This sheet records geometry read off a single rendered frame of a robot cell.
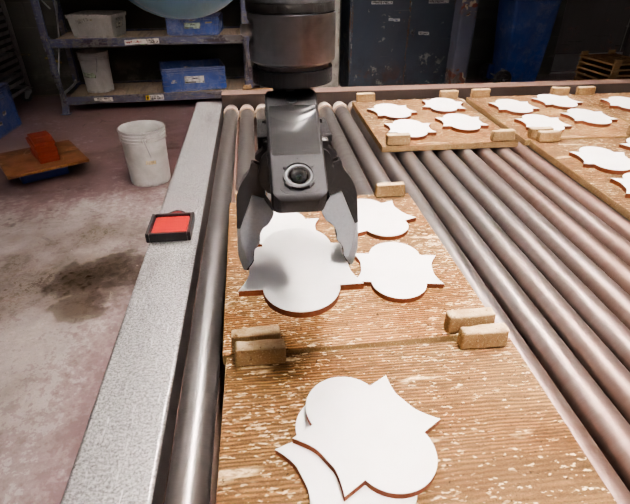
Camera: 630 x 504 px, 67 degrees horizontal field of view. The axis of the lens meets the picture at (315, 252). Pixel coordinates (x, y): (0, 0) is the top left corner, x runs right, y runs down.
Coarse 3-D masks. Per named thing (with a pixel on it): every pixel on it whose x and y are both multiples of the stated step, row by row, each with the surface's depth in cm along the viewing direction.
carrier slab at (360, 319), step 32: (320, 224) 84; (416, 224) 84; (448, 256) 75; (448, 288) 68; (224, 320) 62; (256, 320) 62; (288, 320) 62; (320, 320) 62; (352, 320) 62; (384, 320) 62; (416, 320) 62; (224, 352) 58; (288, 352) 58
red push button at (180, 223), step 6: (180, 216) 88; (186, 216) 88; (156, 222) 86; (162, 222) 86; (168, 222) 86; (174, 222) 86; (180, 222) 86; (186, 222) 86; (156, 228) 84; (162, 228) 84; (168, 228) 84; (174, 228) 84; (180, 228) 84; (186, 228) 84
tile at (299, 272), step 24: (264, 240) 55; (288, 240) 55; (312, 240) 55; (264, 264) 51; (288, 264) 51; (312, 264) 51; (336, 264) 51; (240, 288) 48; (264, 288) 48; (288, 288) 48; (312, 288) 48; (336, 288) 48; (360, 288) 49; (288, 312) 46; (312, 312) 46
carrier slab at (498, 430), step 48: (240, 384) 53; (288, 384) 53; (432, 384) 53; (480, 384) 53; (528, 384) 53; (240, 432) 48; (288, 432) 48; (432, 432) 48; (480, 432) 48; (528, 432) 48; (240, 480) 44; (288, 480) 44; (480, 480) 44; (528, 480) 44; (576, 480) 44
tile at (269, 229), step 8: (280, 216) 85; (288, 216) 85; (296, 216) 85; (272, 224) 82; (280, 224) 82; (288, 224) 82; (296, 224) 82; (304, 224) 82; (312, 224) 82; (264, 232) 80; (272, 232) 80
